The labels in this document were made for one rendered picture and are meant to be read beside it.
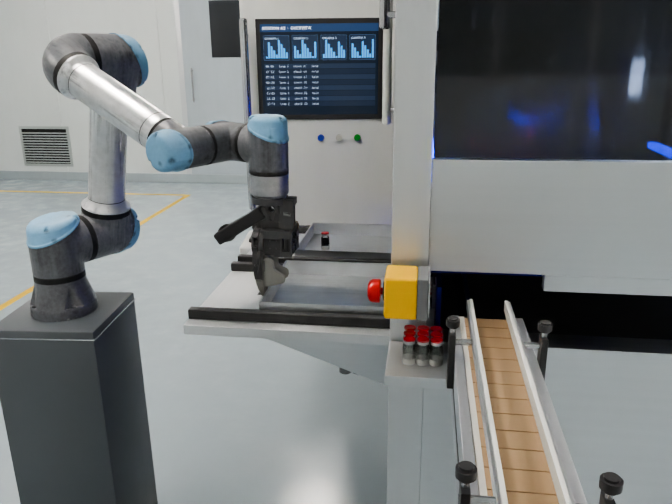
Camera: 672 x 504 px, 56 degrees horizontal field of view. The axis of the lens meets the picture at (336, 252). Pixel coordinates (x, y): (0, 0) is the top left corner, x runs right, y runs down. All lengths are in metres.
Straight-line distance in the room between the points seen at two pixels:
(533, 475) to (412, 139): 0.55
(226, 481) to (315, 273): 1.02
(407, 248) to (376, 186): 1.05
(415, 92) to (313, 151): 1.10
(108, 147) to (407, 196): 0.77
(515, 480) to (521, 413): 0.14
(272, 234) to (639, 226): 0.65
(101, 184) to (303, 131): 0.77
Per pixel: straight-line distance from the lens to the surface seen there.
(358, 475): 2.28
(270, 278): 1.26
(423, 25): 1.05
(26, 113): 7.99
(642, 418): 1.29
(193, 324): 1.26
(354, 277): 1.46
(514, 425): 0.85
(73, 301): 1.60
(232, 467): 2.35
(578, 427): 1.27
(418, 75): 1.05
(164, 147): 1.15
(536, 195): 1.09
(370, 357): 1.29
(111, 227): 1.62
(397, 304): 1.03
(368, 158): 2.12
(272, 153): 1.18
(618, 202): 1.12
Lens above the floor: 1.38
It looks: 18 degrees down
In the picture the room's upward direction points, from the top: 1 degrees counter-clockwise
